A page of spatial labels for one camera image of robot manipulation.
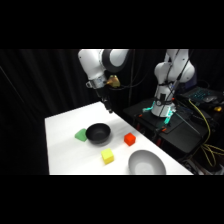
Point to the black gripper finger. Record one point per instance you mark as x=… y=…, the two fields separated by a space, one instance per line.
x=107 y=108
x=111 y=110

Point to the black curtain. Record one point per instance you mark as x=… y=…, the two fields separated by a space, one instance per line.
x=36 y=83

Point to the tan wrist camera box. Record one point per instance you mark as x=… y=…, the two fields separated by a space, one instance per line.
x=113 y=81

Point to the green wedge block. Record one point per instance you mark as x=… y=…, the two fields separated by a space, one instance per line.
x=80 y=135

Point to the yellow cube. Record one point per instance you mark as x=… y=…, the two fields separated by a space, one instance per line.
x=107 y=156

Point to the small yellow connector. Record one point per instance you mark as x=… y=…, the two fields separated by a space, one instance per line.
x=217 y=108

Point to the black bowl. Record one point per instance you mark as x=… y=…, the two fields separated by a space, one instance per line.
x=98 y=134

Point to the grey bowl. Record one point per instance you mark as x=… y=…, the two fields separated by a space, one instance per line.
x=146 y=163

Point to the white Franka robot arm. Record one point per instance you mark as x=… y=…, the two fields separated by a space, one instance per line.
x=91 y=65

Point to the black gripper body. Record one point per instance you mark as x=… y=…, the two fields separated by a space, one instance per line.
x=104 y=96

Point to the red cube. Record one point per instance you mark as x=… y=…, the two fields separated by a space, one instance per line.
x=129 y=139

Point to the black robot stand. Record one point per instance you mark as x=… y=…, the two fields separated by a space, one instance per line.
x=180 y=131

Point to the laptop with lit keyboard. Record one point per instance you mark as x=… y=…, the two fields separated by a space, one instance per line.
x=203 y=94

